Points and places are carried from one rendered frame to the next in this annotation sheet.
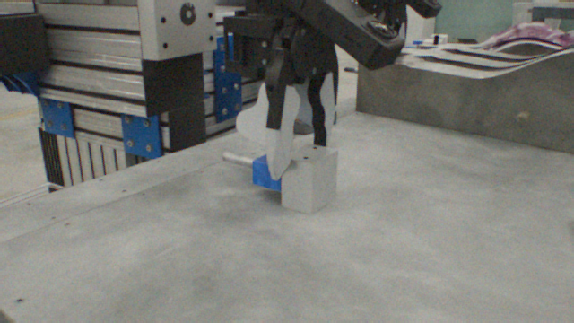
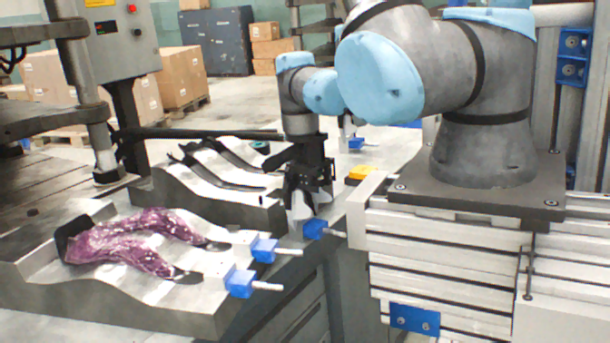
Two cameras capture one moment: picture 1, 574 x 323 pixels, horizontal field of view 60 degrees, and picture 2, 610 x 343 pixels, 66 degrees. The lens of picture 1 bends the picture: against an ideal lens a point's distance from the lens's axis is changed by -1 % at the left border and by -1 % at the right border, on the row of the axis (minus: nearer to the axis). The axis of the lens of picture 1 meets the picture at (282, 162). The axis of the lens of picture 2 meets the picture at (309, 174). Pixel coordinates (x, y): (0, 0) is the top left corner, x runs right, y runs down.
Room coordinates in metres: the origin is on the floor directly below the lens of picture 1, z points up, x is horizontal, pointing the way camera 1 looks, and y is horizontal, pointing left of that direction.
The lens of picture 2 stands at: (1.94, -0.25, 1.32)
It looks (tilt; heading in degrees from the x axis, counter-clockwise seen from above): 22 degrees down; 177
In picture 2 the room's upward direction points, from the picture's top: 6 degrees counter-clockwise
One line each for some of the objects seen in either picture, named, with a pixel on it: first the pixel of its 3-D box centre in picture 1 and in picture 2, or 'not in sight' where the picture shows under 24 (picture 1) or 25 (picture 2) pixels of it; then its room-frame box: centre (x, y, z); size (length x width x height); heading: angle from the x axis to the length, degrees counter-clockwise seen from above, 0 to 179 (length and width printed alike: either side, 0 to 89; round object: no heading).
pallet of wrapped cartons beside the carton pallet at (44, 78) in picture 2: not in sight; (94, 93); (-3.20, -2.12, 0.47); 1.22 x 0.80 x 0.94; 66
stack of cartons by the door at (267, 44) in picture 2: not in sight; (278, 48); (-6.00, -0.08, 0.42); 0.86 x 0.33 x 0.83; 62
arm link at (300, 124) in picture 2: not in sight; (301, 121); (1.03, -0.20, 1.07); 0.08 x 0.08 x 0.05
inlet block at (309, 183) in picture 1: (272, 168); (359, 142); (0.50, 0.01, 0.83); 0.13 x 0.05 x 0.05; 55
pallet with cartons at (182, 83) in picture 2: not in sight; (149, 83); (-4.15, -1.78, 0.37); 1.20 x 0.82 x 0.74; 70
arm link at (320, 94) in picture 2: not in sight; (329, 89); (1.12, -0.15, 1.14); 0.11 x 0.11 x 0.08; 21
